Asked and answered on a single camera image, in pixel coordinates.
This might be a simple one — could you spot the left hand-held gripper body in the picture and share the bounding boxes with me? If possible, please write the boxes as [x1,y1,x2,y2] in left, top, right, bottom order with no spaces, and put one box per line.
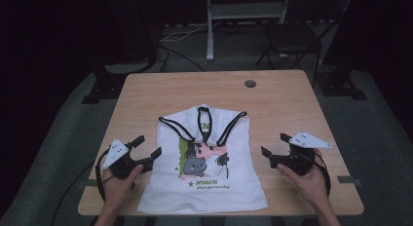
[102,138,154,181]

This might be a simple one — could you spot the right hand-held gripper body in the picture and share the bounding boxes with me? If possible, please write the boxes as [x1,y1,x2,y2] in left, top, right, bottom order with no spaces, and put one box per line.
[269,132,333,176]

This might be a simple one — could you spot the white printed tank top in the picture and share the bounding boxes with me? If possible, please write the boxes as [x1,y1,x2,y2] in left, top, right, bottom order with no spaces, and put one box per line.
[136,103,269,215]

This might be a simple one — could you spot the person's left hand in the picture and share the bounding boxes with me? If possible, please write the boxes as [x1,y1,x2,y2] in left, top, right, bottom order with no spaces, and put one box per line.
[101,164,144,210]

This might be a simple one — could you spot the person's right hand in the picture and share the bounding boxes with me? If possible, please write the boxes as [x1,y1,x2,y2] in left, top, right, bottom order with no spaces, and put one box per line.
[277,148,329,205]

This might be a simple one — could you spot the grey tape strip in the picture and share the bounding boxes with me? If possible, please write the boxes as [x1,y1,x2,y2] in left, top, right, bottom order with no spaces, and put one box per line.
[78,179,98,189]
[336,175,363,187]

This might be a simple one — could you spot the black stand base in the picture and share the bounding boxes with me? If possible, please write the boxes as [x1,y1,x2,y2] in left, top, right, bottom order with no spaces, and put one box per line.
[81,61,157,105]
[316,69,368,101]

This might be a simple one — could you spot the person's grey trousers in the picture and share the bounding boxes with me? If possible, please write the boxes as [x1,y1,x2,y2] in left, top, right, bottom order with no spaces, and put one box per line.
[151,215,275,226]

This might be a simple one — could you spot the black folding chair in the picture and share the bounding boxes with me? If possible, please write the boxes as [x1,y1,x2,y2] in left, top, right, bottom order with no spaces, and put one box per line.
[254,0,355,88]

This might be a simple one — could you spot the white metal stand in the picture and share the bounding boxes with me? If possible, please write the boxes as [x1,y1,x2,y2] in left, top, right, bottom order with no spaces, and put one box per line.
[206,0,291,62]

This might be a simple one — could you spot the right hand-held gripper cable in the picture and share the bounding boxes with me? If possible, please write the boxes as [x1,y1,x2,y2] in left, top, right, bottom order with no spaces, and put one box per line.
[305,151,332,198]

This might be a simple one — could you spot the thin black floor cable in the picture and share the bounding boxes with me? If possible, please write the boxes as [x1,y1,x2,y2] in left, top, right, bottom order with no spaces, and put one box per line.
[50,162,95,226]

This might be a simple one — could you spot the white floor cable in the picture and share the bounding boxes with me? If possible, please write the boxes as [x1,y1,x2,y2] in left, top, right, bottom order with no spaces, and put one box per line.
[159,20,219,44]

